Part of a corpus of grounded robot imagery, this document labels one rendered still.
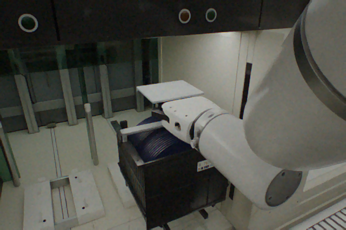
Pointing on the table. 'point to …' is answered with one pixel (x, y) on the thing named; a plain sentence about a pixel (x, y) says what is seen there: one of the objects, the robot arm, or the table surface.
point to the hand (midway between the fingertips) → (170, 99)
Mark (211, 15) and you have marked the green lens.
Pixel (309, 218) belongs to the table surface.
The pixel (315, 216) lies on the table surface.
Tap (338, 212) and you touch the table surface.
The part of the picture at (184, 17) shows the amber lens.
